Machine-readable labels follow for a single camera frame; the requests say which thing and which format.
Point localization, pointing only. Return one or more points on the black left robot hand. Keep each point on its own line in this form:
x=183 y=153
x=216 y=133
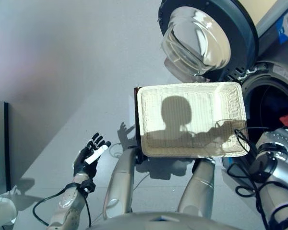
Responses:
x=85 y=163

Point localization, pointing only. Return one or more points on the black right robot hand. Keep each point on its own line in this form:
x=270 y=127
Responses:
x=278 y=141

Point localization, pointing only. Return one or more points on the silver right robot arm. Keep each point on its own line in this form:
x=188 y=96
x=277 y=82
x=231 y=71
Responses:
x=280 y=191

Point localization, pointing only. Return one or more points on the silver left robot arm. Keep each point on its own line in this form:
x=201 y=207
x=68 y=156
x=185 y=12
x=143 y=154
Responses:
x=67 y=206

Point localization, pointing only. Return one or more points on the grey washing machine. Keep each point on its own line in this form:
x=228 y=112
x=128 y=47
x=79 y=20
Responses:
x=271 y=91

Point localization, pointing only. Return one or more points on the white rounded machine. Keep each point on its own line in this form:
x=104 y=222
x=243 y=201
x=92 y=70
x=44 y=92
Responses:
x=2 y=213

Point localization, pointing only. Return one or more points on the silver left robot leg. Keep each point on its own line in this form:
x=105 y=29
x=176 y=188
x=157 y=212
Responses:
x=121 y=182

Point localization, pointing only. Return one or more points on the silver robot leg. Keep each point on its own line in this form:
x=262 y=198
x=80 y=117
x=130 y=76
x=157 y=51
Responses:
x=199 y=187
x=121 y=182

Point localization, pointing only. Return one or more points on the white wicker basket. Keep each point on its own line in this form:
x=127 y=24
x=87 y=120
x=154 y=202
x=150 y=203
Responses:
x=201 y=100

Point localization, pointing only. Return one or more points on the silver right robot leg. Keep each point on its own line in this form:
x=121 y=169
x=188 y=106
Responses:
x=199 y=187

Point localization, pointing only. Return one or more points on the grey robot torso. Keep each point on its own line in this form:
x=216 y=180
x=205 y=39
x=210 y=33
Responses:
x=163 y=221

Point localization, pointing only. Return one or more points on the blue energy label sticker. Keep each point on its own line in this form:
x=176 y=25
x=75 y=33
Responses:
x=286 y=26

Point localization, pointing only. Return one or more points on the round glass washer door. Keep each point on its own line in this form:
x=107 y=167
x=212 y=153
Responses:
x=201 y=40

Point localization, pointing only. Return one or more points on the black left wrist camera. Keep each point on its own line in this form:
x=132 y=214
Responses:
x=88 y=187

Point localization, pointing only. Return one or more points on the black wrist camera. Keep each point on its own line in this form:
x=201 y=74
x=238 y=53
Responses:
x=88 y=187
x=264 y=167

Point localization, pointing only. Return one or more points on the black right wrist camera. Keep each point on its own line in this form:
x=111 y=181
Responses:
x=264 y=167

